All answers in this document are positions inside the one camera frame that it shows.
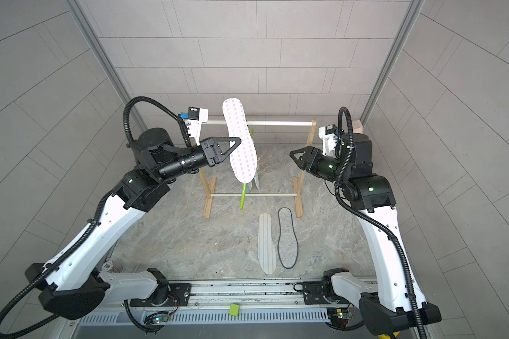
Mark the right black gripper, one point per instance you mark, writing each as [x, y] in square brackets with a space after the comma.
[314, 153]

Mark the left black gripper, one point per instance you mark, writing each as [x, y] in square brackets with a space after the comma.
[210, 156]

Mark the green clip hanger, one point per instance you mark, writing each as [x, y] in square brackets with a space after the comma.
[246, 190]

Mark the dark grey felt insole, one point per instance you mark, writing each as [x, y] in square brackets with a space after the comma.
[287, 243]

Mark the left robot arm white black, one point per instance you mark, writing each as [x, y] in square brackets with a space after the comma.
[134, 196]

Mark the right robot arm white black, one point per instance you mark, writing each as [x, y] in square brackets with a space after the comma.
[369, 197]

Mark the green sticky block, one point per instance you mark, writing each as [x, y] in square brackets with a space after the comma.
[234, 310]

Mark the right circuit board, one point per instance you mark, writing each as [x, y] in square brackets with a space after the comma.
[338, 318]

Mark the circuit board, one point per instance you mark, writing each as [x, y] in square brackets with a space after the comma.
[338, 318]
[157, 319]

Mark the left circuit board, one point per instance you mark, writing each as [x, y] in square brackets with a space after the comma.
[157, 319]

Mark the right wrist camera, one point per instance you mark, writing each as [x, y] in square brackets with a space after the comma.
[329, 138]

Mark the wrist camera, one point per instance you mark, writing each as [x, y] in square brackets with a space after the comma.
[329, 138]
[194, 118]

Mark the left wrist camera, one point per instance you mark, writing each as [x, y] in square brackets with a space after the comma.
[194, 118]

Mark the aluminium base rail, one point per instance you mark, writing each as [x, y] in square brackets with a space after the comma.
[246, 292]

